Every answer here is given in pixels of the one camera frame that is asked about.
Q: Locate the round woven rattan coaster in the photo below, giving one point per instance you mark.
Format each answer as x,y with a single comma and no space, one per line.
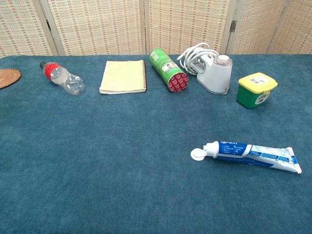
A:
8,78

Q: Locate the blue white toothpaste tube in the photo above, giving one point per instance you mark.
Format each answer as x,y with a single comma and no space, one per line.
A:
234,150

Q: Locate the clear bottle with red label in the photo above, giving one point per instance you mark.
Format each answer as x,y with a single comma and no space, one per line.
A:
63,78

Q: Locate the white handheld garment steamer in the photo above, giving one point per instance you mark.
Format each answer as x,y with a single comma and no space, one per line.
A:
214,78

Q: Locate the spiral bound notebook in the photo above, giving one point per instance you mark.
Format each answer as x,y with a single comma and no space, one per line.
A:
122,76

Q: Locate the green chip can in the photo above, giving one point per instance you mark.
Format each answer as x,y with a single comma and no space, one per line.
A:
165,65

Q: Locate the woven folding screen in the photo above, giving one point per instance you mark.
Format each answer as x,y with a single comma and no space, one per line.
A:
97,24

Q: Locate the green box with yellow lid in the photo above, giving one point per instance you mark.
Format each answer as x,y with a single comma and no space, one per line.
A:
251,95

